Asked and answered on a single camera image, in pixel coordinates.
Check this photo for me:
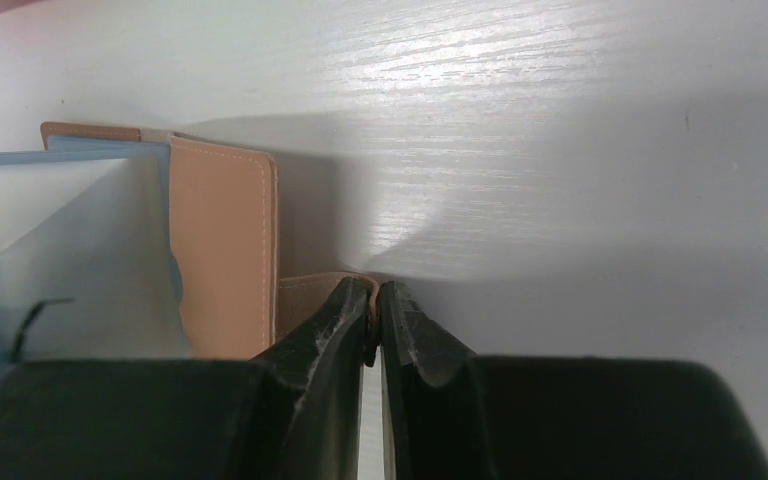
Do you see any tan leather card holder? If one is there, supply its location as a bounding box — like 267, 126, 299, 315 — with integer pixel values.
0, 122, 344, 375

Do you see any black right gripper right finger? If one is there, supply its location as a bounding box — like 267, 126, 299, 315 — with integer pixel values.
378, 282, 768, 479

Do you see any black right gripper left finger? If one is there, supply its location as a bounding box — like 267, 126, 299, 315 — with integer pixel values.
0, 277, 370, 479

